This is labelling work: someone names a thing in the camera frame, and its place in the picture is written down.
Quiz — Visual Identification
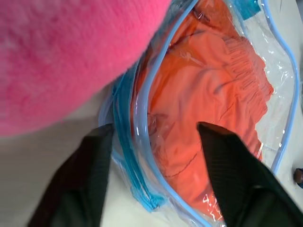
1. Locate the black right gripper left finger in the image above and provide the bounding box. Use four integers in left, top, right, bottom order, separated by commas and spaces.
26, 123, 115, 227

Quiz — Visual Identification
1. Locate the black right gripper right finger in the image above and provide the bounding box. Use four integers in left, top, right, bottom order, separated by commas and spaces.
196, 122, 303, 227

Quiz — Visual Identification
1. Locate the orange cloth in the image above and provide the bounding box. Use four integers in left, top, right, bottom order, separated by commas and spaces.
140, 0, 275, 227

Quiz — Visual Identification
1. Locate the clear plastic pouch blue trim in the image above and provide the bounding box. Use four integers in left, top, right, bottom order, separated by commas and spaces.
97, 0, 303, 227

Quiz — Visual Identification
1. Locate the pink fluffy cloth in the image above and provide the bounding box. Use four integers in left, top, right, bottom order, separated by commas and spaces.
0, 0, 181, 138

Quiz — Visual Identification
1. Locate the small dark round object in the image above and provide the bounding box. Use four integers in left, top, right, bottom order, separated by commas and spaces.
293, 167, 303, 185

